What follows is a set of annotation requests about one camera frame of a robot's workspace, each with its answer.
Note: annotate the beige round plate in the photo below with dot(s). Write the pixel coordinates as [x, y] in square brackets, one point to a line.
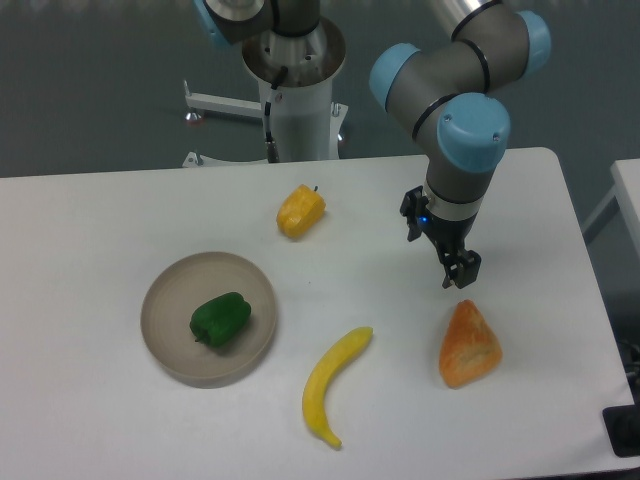
[179, 291]

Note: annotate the yellow toy pepper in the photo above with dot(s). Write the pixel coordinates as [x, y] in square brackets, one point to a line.
[301, 210]

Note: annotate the white side table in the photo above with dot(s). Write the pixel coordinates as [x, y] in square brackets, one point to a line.
[622, 197]

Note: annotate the orange toy croissant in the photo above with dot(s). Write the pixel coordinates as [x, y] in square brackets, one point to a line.
[470, 349]

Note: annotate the black device at edge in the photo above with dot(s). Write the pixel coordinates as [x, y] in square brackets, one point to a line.
[622, 425]

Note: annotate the green toy pepper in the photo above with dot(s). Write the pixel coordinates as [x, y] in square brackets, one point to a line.
[218, 320]

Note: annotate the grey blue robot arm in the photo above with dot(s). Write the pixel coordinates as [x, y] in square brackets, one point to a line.
[441, 99]

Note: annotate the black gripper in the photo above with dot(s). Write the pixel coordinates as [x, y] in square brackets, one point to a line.
[461, 266]

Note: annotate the yellow toy banana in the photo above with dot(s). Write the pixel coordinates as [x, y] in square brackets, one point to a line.
[340, 355]

